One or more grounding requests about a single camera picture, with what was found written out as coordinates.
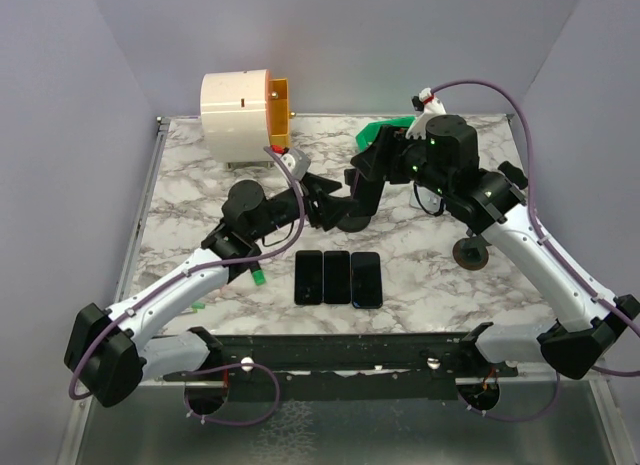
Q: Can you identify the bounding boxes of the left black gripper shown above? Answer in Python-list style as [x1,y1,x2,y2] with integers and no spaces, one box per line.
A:
[249,171,358,242]

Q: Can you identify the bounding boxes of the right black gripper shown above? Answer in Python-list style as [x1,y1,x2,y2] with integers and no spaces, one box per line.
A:
[351,123,452,198]

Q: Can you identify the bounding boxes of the silver phone stand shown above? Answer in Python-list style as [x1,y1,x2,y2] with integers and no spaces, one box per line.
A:
[409,185,441,214]

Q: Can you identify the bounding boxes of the black phone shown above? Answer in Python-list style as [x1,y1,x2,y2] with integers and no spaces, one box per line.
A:
[294,250,323,306]

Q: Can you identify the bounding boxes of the round wooden base stand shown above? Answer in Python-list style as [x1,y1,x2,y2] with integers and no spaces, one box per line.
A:
[452,236,489,271]

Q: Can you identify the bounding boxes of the black phone stand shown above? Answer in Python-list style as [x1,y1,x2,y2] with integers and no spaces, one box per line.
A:
[336,215,372,233]
[498,161,529,190]

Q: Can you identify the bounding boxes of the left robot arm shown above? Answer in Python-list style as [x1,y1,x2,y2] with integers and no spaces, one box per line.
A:
[64,173,356,407]

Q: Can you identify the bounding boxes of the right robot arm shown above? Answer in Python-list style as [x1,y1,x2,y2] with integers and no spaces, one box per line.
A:
[345,115,639,379]

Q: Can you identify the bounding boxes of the green plastic bin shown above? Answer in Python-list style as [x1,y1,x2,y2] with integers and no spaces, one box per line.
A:
[355,116,415,151]

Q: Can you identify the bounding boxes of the green highlighter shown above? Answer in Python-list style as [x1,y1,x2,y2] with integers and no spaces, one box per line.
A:
[251,270,266,286]

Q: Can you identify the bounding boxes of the orange drawer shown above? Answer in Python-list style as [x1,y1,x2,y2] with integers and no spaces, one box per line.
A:
[267,78,291,152]

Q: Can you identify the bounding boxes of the white cylindrical drawer box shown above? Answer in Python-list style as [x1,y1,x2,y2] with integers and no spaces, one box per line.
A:
[200,69,271,164]

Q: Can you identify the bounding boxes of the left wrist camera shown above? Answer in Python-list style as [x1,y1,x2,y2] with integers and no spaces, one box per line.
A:
[278,148,311,181]

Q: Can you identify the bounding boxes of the black mounting rail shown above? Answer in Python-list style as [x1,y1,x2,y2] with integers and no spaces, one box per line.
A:
[164,332,517,402]

